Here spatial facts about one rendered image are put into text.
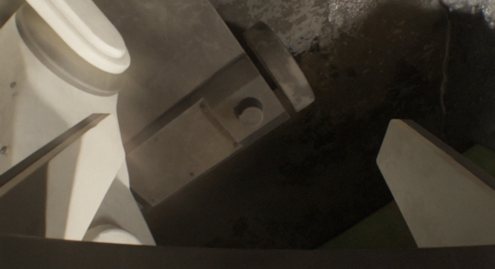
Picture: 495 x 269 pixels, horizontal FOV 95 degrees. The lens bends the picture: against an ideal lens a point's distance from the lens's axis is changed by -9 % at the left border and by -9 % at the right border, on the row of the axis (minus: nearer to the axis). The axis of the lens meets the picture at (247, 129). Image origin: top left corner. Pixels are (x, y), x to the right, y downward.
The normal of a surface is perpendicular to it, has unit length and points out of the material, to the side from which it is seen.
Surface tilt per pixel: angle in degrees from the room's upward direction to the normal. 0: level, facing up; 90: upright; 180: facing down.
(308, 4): 0
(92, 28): 90
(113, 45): 90
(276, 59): 24
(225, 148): 0
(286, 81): 2
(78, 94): 90
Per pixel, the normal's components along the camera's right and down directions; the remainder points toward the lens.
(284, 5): 0.10, 0.41
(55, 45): 0.61, -0.15
